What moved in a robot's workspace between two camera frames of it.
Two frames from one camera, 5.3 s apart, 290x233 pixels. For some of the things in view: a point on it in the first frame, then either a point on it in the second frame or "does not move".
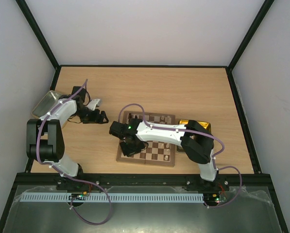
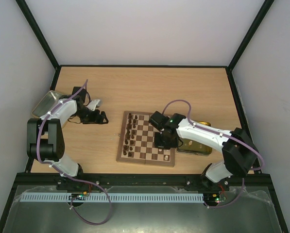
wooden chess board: x=157 y=153 does not move
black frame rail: x=158 y=179 does not move
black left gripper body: x=87 y=117 does not move
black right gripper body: x=129 y=147 → x=162 y=142
